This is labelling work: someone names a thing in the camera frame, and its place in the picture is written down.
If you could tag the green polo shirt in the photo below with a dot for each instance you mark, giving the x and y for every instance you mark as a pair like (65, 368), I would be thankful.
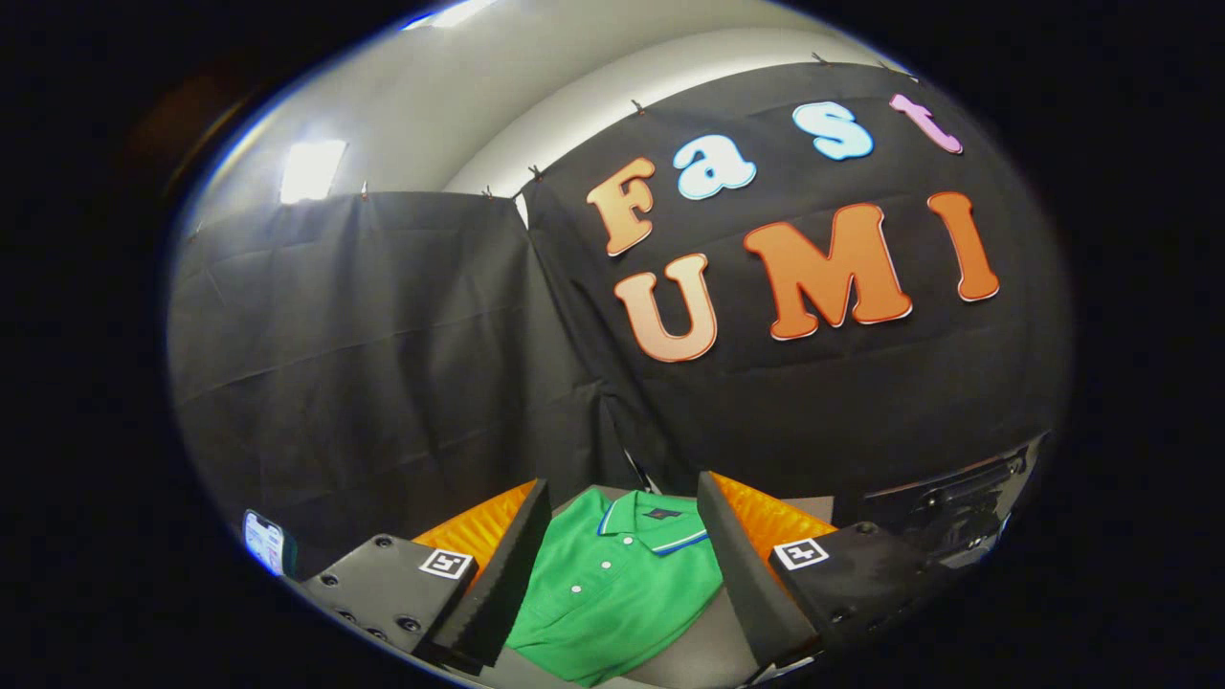
(612, 584)

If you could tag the smartphone with lit screen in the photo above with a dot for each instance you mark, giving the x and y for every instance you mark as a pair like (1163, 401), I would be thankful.
(263, 544)

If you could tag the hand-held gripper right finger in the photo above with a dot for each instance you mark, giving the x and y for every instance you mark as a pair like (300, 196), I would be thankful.
(751, 593)

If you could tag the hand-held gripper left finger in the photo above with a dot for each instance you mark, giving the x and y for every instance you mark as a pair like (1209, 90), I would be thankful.
(502, 593)

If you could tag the ceiling light panel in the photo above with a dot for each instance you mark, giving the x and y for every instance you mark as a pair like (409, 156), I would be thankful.
(313, 172)
(450, 13)

